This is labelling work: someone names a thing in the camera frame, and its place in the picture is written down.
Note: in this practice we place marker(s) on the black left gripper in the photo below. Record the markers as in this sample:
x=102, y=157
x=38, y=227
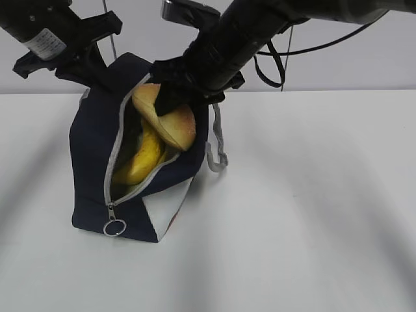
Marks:
x=61, y=41

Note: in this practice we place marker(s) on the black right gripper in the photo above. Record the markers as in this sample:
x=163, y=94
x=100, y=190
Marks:
x=199, y=76

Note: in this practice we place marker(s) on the brown bread loaf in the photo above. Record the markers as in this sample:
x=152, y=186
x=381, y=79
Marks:
x=177, y=128

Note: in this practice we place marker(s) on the yellow banana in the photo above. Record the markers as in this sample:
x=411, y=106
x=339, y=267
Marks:
x=149, y=154

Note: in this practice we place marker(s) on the navy insulated lunch bag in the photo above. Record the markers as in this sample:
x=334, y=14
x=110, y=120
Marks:
x=143, y=212

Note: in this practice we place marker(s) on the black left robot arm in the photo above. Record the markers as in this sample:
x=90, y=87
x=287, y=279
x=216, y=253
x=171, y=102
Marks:
x=8, y=6

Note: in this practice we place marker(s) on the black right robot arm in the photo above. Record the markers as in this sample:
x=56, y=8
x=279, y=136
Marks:
x=227, y=41

